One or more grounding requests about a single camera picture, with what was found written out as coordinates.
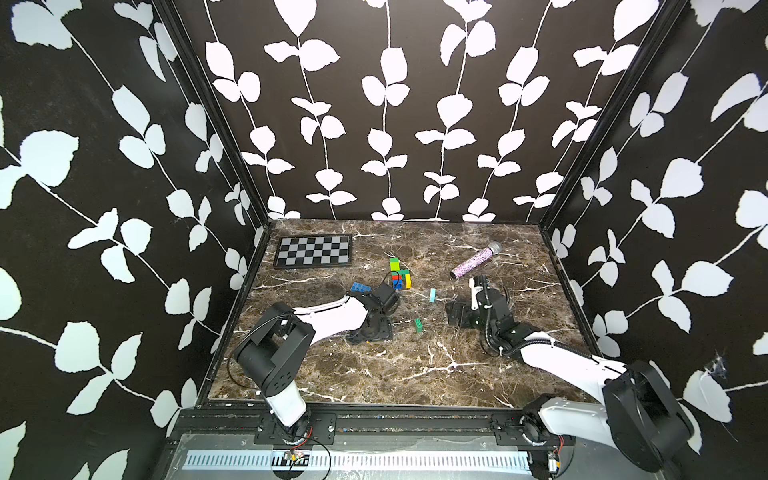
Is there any light blue long lego brick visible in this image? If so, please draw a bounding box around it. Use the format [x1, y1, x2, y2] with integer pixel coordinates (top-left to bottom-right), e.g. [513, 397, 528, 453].
[349, 282, 372, 294]

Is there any dark green long lego brick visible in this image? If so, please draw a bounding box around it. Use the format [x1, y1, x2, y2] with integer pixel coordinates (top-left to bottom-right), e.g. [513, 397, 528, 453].
[390, 270, 410, 281]

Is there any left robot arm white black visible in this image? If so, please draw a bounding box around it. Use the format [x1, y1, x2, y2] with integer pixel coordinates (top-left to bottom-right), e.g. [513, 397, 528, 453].
[232, 285, 399, 433]

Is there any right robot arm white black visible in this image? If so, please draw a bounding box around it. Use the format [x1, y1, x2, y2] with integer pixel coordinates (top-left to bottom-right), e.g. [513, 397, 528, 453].
[446, 291, 696, 473]

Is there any purple glitter microphone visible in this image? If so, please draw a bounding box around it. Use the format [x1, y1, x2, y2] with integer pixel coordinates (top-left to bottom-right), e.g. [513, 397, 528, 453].
[449, 241, 502, 279]

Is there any black white checkerboard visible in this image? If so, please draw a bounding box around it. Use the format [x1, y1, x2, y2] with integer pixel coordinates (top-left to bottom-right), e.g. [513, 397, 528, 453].
[273, 234, 353, 269]

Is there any white perforated strip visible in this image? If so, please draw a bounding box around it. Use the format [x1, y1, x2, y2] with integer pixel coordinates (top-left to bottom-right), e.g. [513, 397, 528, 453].
[181, 450, 530, 474]

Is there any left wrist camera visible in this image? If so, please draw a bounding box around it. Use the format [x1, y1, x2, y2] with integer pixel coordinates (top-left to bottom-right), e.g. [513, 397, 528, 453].
[370, 283, 400, 315]

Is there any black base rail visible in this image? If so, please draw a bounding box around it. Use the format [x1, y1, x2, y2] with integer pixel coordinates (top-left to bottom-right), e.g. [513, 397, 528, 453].
[171, 403, 544, 447]

